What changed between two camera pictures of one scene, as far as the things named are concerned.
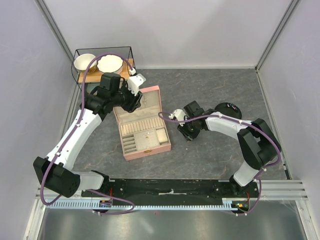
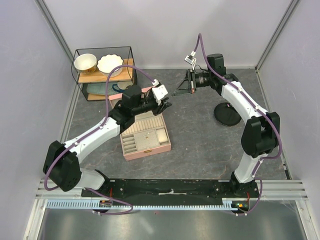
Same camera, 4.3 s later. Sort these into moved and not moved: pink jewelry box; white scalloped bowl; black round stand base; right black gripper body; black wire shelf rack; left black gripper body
Moved: left black gripper body; right black gripper body
Not moved: black round stand base; pink jewelry box; black wire shelf rack; white scalloped bowl
